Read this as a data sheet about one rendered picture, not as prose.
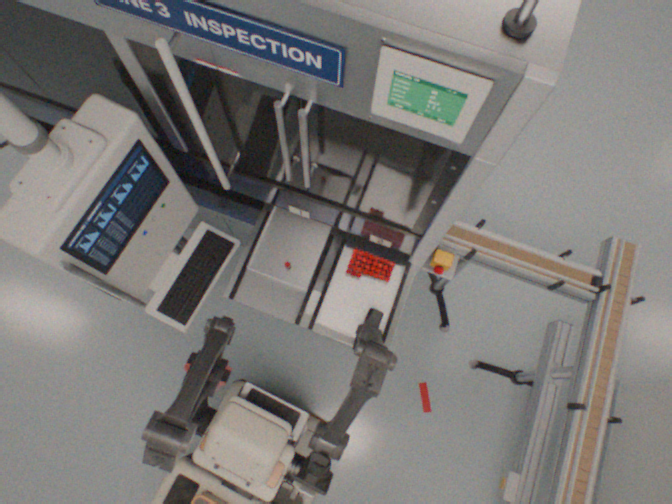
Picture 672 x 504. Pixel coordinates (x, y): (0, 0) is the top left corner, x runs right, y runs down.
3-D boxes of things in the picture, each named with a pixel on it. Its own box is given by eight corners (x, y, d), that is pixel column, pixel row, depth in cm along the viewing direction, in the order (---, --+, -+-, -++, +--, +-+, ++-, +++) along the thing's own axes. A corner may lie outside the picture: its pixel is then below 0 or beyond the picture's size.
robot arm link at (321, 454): (307, 463, 145) (324, 470, 145) (319, 438, 141) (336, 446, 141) (314, 442, 154) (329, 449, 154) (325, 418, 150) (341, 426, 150)
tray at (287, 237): (279, 197, 208) (278, 194, 205) (336, 218, 206) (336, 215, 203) (247, 269, 199) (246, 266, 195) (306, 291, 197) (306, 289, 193)
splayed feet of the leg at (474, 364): (470, 355, 278) (477, 353, 264) (555, 387, 274) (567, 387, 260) (466, 369, 275) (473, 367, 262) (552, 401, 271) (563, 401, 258)
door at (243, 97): (189, 149, 177) (126, 33, 121) (308, 192, 173) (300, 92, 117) (188, 150, 177) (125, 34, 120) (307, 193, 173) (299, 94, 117)
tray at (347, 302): (344, 247, 202) (345, 244, 199) (403, 268, 200) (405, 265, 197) (315, 323, 193) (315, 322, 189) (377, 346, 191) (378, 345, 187)
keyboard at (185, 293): (207, 229, 211) (206, 227, 209) (235, 244, 209) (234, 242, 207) (156, 310, 200) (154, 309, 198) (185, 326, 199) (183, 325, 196)
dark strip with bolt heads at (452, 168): (401, 248, 190) (453, 148, 114) (412, 252, 190) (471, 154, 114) (400, 251, 190) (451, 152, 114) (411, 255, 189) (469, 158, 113)
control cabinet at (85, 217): (165, 190, 216) (81, 79, 141) (202, 208, 214) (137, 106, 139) (99, 288, 203) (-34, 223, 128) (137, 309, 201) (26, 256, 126)
